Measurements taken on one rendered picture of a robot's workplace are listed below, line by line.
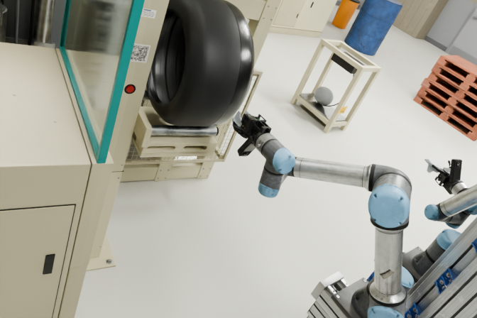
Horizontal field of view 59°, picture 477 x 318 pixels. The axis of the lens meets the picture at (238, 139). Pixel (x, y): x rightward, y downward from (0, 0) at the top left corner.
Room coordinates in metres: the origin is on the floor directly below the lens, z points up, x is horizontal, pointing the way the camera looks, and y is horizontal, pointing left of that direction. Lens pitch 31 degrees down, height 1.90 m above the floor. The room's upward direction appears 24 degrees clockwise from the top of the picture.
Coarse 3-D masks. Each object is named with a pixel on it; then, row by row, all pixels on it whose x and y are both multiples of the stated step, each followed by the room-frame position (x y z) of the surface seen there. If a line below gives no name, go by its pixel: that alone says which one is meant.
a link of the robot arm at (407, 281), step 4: (404, 268) 1.24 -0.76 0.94; (404, 272) 1.22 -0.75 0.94; (408, 272) 1.23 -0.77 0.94; (404, 276) 1.19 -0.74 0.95; (408, 276) 1.20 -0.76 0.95; (372, 280) 1.22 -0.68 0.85; (404, 280) 1.16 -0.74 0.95; (408, 280) 1.18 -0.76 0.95; (412, 280) 1.19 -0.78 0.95; (368, 284) 1.22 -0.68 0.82; (404, 284) 1.15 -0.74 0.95; (408, 284) 1.16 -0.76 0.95; (412, 284) 1.17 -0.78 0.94; (408, 288) 1.17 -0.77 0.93
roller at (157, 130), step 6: (156, 126) 1.48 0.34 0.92; (162, 126) 1.50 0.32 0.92; (168, 126) 1.52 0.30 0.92; (174, 126) 1.53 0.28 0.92; (180, 126) 1.55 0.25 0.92; (186, 126) 1.57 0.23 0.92; (192, 126) 1.59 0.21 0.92; (198, 126) 1.61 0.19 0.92; (216, 126) 1.68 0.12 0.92; (156, 132) 1.46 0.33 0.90; (162, 132) 1.48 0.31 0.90; (168, 132) 1.50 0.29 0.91; (174, 132) 1.52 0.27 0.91; (180, 132) 1.54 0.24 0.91; (186, 132) 1.55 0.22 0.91; (192, 132) 1.58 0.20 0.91; (198, 132) 1.59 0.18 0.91; (204, 132) 1.61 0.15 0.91; (210, 132) 1.63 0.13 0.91; (216, 132) 1.66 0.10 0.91
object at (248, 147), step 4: (252, 136) 1.31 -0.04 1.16; (248, 140) 1.30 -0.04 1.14; (252, 140) 1.30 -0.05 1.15; (244, 144) 1.31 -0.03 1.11; (248, 144) 1.30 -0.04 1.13; (252, 144) 1.30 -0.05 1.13; (240, 148) 1.33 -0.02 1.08; (244, 148) 1.31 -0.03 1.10; (248, 148) 1.31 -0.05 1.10; (252, 148) 1.33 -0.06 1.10; (240, 152) 1.32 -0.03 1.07; (244, 152) 1.32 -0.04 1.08; (248, 152) 1.33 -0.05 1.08
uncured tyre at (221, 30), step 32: (192, 0) 1.62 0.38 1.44; (224, 0) 1.78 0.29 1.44; (160, 32) 1.84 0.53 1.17; (192, 32) 1.50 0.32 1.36; (224, 32) 1.55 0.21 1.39; (160, 64) 1.83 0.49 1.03; (192, 64) 1.44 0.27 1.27; (224, 64) 1.49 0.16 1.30; (160, 96) 1.73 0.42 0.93; (192, 96) 1.42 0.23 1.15; (224, 96) 1.49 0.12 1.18
